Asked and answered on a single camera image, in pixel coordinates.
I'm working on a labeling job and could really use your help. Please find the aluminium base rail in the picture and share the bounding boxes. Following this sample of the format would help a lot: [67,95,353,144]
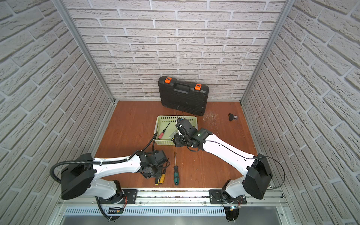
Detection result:
[48,188,295,225]

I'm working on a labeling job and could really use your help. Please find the orange handled black screwdriver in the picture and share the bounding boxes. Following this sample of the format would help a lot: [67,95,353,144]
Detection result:
[159,173,166,184]

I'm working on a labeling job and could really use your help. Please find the green black Phillips screwdriver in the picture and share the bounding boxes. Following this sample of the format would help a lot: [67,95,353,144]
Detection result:
[174,153,180,186]

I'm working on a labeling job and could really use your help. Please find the black yellow flathead screwdriver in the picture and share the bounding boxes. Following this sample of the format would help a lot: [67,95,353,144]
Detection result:
[155,177,160,186]

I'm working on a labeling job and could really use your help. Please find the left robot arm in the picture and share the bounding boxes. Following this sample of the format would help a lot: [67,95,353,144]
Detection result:
[49,150,168,202]

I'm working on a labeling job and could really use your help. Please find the black plastic tool case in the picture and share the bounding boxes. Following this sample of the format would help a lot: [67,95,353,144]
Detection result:
[158,76,210,116]

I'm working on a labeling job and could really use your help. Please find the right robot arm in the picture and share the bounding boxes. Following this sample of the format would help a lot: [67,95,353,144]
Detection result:
[172,128,273,205]

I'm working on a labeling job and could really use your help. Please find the light green perforated bin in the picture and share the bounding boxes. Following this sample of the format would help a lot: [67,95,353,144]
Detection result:
[153,115,199,147]

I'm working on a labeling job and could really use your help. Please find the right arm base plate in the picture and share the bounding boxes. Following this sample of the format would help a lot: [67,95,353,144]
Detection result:
[209,189,247,205]

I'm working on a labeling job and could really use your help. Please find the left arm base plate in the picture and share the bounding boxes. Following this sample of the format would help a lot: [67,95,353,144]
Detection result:
[99,189,138,204]

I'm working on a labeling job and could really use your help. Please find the pink handled screwdriver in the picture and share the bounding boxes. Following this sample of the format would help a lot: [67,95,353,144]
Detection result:
[158,124,170,140]

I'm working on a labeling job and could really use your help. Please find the small black clamp object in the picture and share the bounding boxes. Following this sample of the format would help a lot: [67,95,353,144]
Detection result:
[228,113,238,121]

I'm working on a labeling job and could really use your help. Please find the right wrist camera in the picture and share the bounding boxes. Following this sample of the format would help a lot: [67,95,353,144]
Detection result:
[175,119,197,136]

